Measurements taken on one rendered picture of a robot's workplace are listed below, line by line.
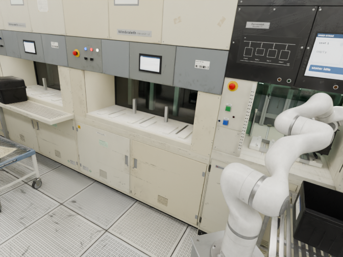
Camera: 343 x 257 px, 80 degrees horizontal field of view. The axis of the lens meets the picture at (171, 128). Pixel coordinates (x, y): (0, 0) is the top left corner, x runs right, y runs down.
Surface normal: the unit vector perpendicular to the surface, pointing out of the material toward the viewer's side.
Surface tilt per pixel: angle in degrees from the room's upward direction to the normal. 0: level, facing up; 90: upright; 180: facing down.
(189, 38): 90
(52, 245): 0
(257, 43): 90
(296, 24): 90
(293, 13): 90
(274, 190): 33
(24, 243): 0
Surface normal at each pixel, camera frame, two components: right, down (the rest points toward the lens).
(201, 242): 0.08, -0.92
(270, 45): -0.47, 0.30
